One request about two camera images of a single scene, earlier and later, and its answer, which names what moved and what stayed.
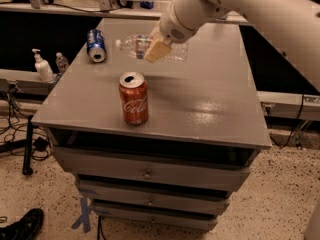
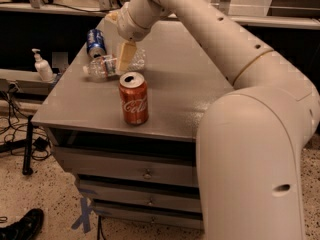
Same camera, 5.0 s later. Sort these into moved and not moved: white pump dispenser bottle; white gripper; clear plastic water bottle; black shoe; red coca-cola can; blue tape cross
Moved: white gripper; clear plastic water bottle
Not moved: blue tape cross; black shoe; white pump dispenser bottle; red coca-cola can
